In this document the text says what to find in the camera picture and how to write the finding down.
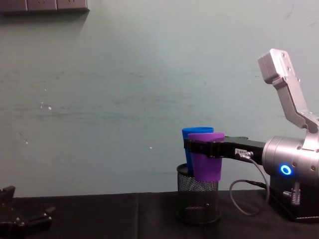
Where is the purple plastic cup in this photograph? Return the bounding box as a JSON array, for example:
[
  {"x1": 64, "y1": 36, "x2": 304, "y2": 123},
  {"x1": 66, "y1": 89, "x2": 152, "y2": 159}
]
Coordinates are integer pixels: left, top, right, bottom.
[{"x1": 188, "y1": 132, "x2": 225, "y2": 182}]

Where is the black table cloth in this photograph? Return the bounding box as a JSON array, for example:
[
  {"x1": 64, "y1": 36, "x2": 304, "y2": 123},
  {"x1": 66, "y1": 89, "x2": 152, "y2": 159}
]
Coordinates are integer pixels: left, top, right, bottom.
[{"x1": 0, "y1": 190, "x2": 319, "y2": 239}]

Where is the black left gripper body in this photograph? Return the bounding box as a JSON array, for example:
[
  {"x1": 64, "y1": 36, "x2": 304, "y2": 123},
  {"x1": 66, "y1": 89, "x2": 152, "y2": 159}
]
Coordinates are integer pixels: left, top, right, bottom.
[{"x1": 0, "y1": 214, "x2": 53, "y2": 239}]

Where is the black mesh pen holder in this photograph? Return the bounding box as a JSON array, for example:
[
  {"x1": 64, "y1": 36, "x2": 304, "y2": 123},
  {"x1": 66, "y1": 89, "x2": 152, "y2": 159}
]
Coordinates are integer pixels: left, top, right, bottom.
[{"x1": 175, "y1": 163, "x2": 223, "y2": 225}]

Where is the blue plastic cup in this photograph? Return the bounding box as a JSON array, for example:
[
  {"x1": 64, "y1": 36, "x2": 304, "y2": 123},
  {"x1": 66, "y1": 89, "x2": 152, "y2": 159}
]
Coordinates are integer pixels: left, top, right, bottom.
[{"x1": 181, "y1": 126, "x2": 215, "y2": 175}]

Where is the dark wall socket strip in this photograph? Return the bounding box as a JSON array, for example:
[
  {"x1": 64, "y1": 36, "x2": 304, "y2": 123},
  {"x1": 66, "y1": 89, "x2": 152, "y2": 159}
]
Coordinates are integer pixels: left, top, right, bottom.
[{"x1": 0, "y1": 0, "x2": 90, "y2": 15}]

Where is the thin grey gripper cable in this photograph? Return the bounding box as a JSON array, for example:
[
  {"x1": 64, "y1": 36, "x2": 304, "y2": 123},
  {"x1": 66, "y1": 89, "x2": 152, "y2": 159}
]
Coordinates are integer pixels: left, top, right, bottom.
[{"x1": 229, "y1": 151, "x2": 271, "y2": 217}]

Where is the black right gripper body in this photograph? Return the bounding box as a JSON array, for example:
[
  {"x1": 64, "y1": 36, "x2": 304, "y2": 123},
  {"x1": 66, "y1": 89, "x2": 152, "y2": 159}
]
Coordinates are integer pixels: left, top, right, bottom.
[{"x1": 222, "y1": 135, "x2": 267, "y2": 165}]

